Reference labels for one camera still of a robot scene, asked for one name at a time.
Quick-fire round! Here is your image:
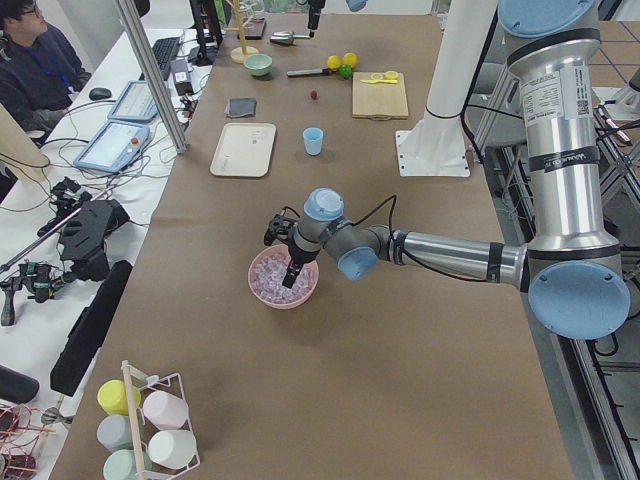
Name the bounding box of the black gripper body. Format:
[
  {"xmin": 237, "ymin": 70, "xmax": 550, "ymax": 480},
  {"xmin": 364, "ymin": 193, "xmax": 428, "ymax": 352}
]
[{"xmin": 285, "ymin": 227, "xmax": 320, "ymax": 275}]

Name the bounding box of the steel muddler black tip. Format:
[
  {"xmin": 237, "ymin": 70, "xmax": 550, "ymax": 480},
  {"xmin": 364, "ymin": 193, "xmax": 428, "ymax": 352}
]
[{"xmin": 286, "ymin": 68, "xmax": 332, "ymax": 79}]

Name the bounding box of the pile of ice cubes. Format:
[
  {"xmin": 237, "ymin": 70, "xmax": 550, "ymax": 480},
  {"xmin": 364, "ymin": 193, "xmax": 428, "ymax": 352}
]
[{"xmin": 251, "ymin": 252, "xmax": 316, "ymax": 305}]

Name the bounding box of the light blue cup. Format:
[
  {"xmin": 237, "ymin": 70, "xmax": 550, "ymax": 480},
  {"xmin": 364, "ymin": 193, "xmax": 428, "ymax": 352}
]
[{"xmin": 302, "ymin": 127, "xmax": 324, "ymax": 156}]

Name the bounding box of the pink cup in rack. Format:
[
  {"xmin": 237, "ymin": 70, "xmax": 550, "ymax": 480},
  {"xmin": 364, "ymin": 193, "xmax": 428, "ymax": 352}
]
[{"xmin": 142, "ymin": 391, "xmax": 189, "ymax": 430}]

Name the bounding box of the white cup in rack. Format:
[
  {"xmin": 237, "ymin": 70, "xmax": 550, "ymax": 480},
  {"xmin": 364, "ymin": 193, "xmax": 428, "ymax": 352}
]
[{"xmin": 147, "ymin": 430, "xmax": 197, "ymax": 470}]

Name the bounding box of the white cup rack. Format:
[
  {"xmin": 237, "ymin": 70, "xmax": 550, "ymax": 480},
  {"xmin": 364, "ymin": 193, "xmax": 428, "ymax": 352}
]
[{"xmin": 121, "ymin": 360, "xmax": 200, "ymax": 479}]

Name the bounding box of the yellow cup in rack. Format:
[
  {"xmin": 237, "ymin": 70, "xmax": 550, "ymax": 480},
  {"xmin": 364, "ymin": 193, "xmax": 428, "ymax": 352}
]
[{"xmin": 97, "ymin": 379, "xmax": 128, "ymax": 416}]

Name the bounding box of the steel ice scoop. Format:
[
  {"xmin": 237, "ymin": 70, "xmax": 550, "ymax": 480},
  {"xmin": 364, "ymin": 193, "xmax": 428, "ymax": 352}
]
[{"xmin": 269, "ymin": 31, "xmax": 311, "ymax": 46}]

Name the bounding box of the grey cup in rack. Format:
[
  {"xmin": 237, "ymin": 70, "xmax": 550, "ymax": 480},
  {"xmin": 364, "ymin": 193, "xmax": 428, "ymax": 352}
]
[{"xmin": 96, "ymin": 415, "xmax": 133, "ymax": 453}]

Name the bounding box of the green cup in rack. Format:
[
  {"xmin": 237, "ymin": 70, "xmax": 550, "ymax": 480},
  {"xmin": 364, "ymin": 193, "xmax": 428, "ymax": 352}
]
[{"xmin": 102, "ymin": 449, "xmax": 137, "ymax": 480}]

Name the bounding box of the pink bowl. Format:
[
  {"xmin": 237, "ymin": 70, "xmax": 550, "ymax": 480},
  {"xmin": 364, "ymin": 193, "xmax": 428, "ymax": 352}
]
[{"xmin": 248, "ymin": 244, "xmax": 319, "ymax": 309}]

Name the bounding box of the cream rabbit tray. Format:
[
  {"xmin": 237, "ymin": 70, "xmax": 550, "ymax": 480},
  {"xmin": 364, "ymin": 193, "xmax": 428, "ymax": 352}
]
[{"xmin": 210, "ymin": 123, "xmax": 277, "ymax": 178}]

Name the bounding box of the grey folded cloth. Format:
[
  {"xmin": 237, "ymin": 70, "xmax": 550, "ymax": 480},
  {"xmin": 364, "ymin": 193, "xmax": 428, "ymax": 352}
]
[{"xmin": 224, "ymin": 98, "xmax": 257, "ymax": 118}]

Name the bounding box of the wooden cutting board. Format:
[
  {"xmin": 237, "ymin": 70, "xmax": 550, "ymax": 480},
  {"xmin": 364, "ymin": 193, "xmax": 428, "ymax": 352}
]
[{"xmin": 352, "ymin": 71, "xmax": 409, "ymax": 120}]

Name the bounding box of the green lime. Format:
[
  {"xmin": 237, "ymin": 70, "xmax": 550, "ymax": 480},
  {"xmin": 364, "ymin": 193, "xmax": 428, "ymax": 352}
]
[{"xmin": 339, "ymin": 65, "xmax": 353, "ymax": 80}]

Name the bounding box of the green bowl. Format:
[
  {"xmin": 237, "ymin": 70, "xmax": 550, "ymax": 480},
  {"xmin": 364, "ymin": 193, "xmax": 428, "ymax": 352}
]
[{"xmin": 243, "ymin": 53, "xmax": 273, "ymax": 78}]

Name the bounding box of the yellow lemon near muddler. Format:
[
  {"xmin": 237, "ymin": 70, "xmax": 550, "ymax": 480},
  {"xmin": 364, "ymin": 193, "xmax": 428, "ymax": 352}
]
[{"xmin": 326, "ymin": 55, "xmax": 342, "ymax": 71}]

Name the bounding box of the yellow lemon far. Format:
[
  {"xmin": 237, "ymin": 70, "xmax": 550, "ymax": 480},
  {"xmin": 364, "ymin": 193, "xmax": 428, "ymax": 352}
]
[{"xmin": 342, "ymin": 52, "xmax": 359, "ymax": 69}]

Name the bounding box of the wooden mug tree stand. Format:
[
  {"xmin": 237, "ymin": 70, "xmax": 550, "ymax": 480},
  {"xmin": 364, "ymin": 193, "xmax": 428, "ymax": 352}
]
[{"xmin": 225, "ymin": 0, "xmax": 259, "ymax": 65}]

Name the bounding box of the teach pendant near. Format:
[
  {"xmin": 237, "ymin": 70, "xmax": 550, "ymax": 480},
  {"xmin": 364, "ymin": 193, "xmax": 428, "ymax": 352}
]
[{"xmin": 73, "ymin": 121, "xmax": 150, "ymax": 173}]

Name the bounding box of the teach pendant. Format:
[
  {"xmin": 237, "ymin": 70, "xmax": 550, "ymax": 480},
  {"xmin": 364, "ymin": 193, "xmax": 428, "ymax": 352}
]
[
  {"xmin": 73, "ymin": 121, "xmax": 150, "ymax": 173},
  {"xmin": 107, "ymin": 81, "xmax": 158, "ymax": 123}
]

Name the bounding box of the teach pendant far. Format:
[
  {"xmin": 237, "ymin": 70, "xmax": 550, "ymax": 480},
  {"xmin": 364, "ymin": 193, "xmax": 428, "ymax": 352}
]
[{"xmin": 107, "ymin": 81, "xmax": 158, "ymax": 123}]

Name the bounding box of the black keyboard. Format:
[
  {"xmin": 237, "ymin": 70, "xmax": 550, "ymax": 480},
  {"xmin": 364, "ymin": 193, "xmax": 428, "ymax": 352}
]
[{"xmin": 152, "ymin": 37, "xmax": 181, "ymax": 80}]

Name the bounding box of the black computer mouse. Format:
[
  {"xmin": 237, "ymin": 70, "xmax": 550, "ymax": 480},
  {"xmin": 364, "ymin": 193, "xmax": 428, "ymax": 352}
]
[{"xmin": 89, "ymin": 87, "xmax": 112, "ymax": 101}]

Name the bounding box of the seated person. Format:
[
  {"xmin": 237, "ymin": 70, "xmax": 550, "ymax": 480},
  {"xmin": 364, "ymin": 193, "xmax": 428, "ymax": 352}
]
[{"xmin": 1, "ymin": 1, "xmax": 91, "ymax": 135}]

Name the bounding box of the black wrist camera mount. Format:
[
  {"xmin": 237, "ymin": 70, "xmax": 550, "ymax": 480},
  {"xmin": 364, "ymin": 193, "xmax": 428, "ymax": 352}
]
[{"xmin": 263, "ymin": 206, "xmax": 300, "ymax": 246}]

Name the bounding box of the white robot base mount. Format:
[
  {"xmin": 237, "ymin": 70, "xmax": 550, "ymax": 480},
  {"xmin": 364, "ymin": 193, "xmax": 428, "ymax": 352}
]
[{"xmin": 396, "ymin": 0, "xmax": 498, "ymax": 177}]

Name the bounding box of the aluminium frame post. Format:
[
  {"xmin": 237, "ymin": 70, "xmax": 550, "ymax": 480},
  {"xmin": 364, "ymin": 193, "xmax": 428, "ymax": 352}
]
[{"xmin": 114, "ymin": 0, "xmax": 188, "ymax": 155}]

